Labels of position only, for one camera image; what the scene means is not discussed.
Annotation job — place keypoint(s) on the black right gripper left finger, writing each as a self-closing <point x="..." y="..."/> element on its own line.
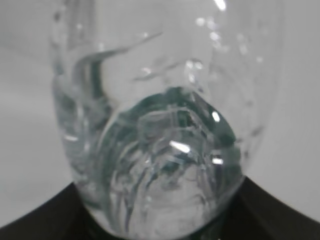
<point x="63" y="217"/>

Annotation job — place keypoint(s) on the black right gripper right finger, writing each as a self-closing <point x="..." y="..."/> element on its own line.
<point x="254" y="214"/>

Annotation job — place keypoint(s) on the clear green-label water bottle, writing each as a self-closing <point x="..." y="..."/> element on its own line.
<point x="161" y="106"/>

